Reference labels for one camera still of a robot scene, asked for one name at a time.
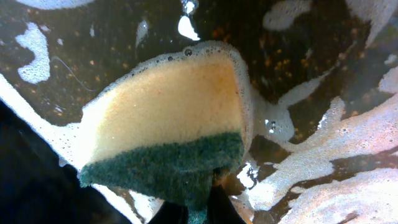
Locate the yellow green sponge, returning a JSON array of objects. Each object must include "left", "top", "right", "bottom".
[{"left": 78, "top": 40, "right": 253, "bottom": 223}]

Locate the black water tray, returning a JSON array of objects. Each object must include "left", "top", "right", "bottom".
[{"left": 1, "top": 0, "right": 397, "bottom": 223}]

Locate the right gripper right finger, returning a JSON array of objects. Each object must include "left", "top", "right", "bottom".
[{"left": 206, "top": 185, "right": 246, "bottom": 224}]

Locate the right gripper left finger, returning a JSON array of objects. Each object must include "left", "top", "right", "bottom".
[{"left": 148, "top": 201, "right": 188, "bottom": 224}]

